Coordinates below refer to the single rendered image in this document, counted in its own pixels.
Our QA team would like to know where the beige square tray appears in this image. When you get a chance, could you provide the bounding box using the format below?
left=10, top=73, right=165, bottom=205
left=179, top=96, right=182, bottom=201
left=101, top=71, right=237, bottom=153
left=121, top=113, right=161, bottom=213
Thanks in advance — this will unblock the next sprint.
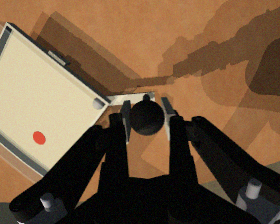
left=0, top=21, right=165, bottom=184

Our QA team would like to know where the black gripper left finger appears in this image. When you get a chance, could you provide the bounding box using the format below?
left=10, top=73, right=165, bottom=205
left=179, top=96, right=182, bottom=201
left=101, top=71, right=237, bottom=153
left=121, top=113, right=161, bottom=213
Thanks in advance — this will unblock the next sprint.
left=9, top=100, right=131, bottom=224

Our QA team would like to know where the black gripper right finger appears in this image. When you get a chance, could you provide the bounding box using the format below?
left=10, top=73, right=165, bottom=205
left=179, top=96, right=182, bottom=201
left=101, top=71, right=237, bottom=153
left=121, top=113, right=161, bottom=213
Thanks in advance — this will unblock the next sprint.
left=161, top=97, right=280, bottom=224

